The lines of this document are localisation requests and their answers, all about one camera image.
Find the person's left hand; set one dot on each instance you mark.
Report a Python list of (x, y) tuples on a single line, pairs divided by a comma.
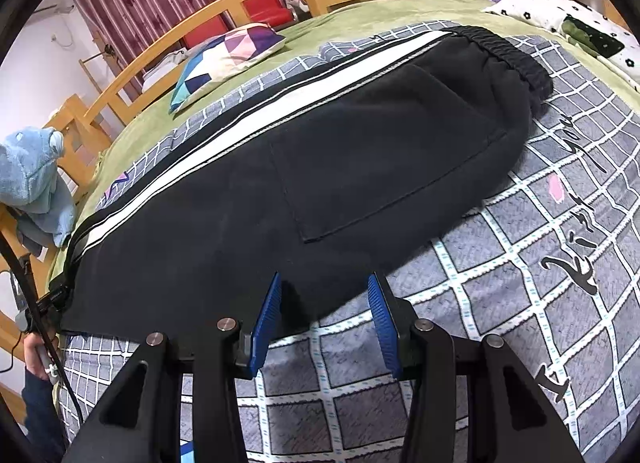
[(33, 343)]

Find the green plush bed cover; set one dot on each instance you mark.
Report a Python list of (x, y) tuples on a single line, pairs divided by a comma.
[(250, 67)]

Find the blue plush elephant toy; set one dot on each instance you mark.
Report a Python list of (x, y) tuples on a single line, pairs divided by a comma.
[(34, 191)]

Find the colourful geometric cushion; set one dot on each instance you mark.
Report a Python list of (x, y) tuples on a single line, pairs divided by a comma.
[(222, 58)]

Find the black sweatpants with white stripe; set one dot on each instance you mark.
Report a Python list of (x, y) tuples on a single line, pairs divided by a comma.
[(349, 167)]

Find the grey checked star blanket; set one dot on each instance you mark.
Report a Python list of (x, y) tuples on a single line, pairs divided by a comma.
[(324, 395)]

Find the white black-flower pillow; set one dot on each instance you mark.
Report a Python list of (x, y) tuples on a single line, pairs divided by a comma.
[(549, 15)]

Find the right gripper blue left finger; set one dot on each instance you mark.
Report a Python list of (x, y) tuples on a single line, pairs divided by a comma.
[(137, 418)]

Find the wooden bed frame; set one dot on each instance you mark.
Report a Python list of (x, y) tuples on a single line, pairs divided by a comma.
[(200, 27)]

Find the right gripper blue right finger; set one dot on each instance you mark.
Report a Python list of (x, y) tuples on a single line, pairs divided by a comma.
[(510, 418)]

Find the dark blue sleeve forearm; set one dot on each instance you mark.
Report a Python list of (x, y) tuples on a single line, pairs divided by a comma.
[(44, 428)]

